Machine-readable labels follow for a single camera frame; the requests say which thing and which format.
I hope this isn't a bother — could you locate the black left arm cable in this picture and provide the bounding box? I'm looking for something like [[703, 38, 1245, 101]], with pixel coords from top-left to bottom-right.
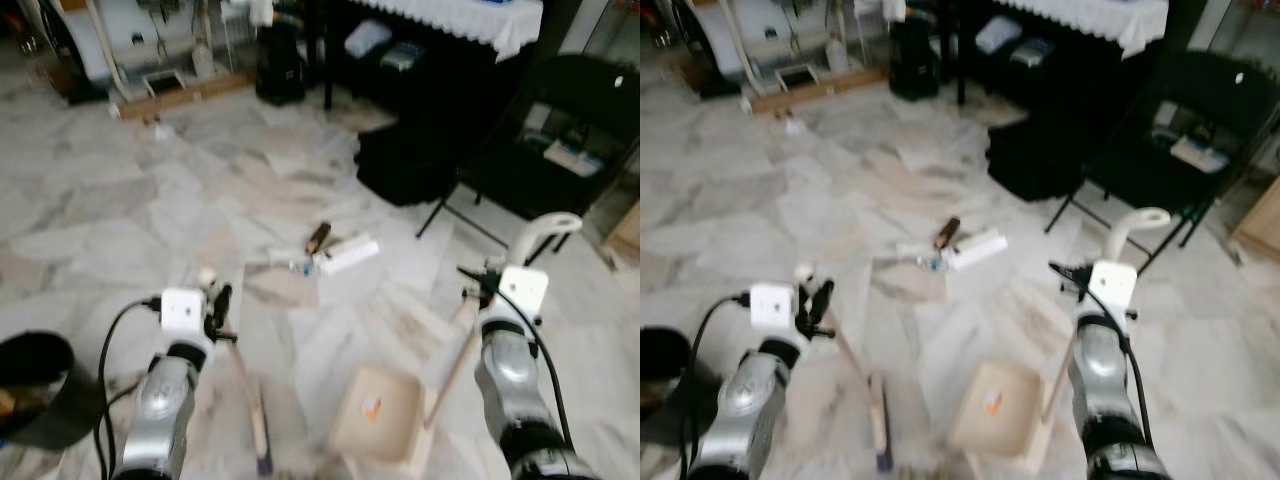
[[95, 296, 163, 480], [678, 292, 753, 480]]

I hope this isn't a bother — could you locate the black backpack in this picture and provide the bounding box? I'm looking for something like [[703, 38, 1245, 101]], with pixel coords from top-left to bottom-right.
[[254, 22, 308, 107], [888, 18, 939, 101]]

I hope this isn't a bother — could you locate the large black bag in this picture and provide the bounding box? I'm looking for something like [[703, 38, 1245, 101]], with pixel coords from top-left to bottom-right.
[[985, 115, 1093, 201], [354, 122, 463, 208]]

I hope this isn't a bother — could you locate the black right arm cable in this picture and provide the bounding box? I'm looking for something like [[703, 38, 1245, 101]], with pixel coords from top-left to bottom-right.
[[505, 290, 574, 451], [1095, 285, 1156, 451]]

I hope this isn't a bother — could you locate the white plastic bag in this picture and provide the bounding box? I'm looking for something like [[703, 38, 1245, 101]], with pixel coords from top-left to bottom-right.
[[974, 15, 1024, 56], [344, 19, 394, 60]]

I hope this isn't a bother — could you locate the white book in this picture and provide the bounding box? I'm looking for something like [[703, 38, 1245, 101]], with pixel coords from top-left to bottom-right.
[[1170, 133, 1231, 174], [543, 138, 604, 178]]

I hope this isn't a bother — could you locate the white lace tablecloth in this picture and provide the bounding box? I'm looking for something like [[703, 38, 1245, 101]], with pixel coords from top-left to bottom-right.
[[990, 0, 1171, 59], [345, 0, 546, 63]]

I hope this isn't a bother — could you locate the grey packet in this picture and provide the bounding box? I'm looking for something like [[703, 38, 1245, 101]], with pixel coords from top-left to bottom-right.
[[379, 42, 427, 73], [1010, 38, 1056, 69]]

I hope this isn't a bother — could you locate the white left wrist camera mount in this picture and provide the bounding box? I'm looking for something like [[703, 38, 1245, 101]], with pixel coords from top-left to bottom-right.
[[749, 283, 798, 331], [160, 287, 209, 333]]

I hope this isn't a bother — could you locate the white machine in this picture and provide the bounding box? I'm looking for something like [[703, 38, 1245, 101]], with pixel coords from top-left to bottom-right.
[[670, 0, 881, 96], [40, 0, 251, 101]]

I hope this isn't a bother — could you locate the light wooden box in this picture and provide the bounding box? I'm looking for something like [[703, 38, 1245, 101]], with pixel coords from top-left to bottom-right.
[[1230, 178, 1280, 263], [603, 200, 641, 263]]

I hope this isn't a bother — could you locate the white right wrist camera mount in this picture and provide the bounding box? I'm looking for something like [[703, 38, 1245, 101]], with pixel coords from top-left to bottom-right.
[[1088, 260, 1139, 316], [497, 264, 550, 319]]

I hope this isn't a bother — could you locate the black waste bin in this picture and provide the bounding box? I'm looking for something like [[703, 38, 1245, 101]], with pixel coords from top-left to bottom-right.
[[0, 331, 77, 451]]

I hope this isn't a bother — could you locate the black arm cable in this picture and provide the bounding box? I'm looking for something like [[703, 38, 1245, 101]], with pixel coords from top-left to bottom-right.
[[678, 292, 753, 480], [1095, 285, 1156, 451], [95, 296, 163, 480], [505, 290, 574, 451]]

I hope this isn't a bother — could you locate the black folding chair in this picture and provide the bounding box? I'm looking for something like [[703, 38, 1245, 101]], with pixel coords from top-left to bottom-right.
[[1045, 50, 1280, 276], [415, 53, 641, 253]]

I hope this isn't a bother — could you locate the long wooden plank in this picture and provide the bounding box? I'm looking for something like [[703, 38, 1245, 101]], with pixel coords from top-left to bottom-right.
[[750, 66, 889, 116], [115, 70, 257, 122]]

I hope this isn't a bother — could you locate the black table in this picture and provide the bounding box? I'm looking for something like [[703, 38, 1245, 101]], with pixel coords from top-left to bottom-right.
[[305, 0, 581, 111], [945, 0, 1201, 106]]

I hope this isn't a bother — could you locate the beige long handled dustpan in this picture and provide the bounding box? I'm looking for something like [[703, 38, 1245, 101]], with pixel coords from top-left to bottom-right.
[[328, 211, 584, 478], [945, 206, 1172, 476]]

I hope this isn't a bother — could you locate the long white box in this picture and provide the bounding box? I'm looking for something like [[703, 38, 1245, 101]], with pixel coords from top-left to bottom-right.
[[945, 227, 1009, 271], [313, 234, 382, 276]]

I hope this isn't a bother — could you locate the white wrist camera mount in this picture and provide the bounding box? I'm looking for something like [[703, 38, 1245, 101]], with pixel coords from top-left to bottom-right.
[[749, 283, 798, 331], [497, 264, 550, 319], [160, 287, 209, 333], [1088, 260, 1139, 316]]

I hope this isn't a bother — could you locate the wooden handled broom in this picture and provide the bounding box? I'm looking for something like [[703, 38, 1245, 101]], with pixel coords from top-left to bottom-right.
[[792, 262, 894, 474], [198, 266, 274, 477]]

